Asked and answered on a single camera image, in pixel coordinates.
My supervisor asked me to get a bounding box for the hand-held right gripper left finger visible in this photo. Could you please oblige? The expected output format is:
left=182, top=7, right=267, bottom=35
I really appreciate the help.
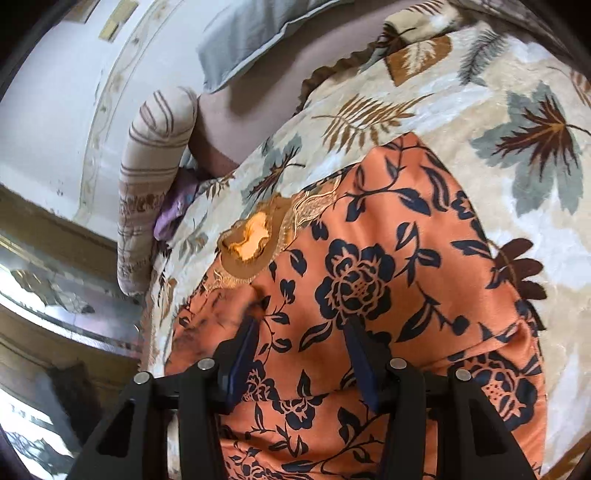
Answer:
left=69, top=318, right=262, bottom=480

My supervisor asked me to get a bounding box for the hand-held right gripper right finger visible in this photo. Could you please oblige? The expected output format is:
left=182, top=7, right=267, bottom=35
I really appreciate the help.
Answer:
left=344, top=318, right=539, bottom=480

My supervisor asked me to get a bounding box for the orange floral garment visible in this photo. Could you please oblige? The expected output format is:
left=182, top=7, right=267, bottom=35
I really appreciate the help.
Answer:
left=164, top=131, right=548, bottom=480

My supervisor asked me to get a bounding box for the purple cloth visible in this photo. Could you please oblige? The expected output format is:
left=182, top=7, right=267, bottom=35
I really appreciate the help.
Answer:
left=154, top=170, right=200, bottom=241

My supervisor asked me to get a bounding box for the beige striped bolster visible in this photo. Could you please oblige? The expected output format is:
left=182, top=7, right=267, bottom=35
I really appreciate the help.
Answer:
left=116, top=87, right=200, bottom=296

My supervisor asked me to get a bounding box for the wooden door with glass panel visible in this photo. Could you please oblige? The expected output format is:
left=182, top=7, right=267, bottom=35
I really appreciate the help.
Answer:
left=0, top=184, right=145, bottom=462

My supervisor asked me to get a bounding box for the mauve bed sheet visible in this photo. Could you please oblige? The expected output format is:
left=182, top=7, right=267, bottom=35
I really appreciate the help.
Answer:
left=187, top=0, right=416, bottom=180

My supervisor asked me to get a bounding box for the leaf print blanket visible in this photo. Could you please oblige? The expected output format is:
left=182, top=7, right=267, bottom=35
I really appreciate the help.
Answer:
left=139, top=0, right=591, bottom=480

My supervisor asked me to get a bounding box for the grey pillow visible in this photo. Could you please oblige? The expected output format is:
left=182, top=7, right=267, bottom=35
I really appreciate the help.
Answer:
left=196, top=0, right=352, bottom=93

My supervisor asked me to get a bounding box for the wall switch plate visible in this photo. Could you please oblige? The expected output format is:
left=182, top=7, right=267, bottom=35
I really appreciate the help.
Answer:
left=99, top=19, right=126, bottom=43

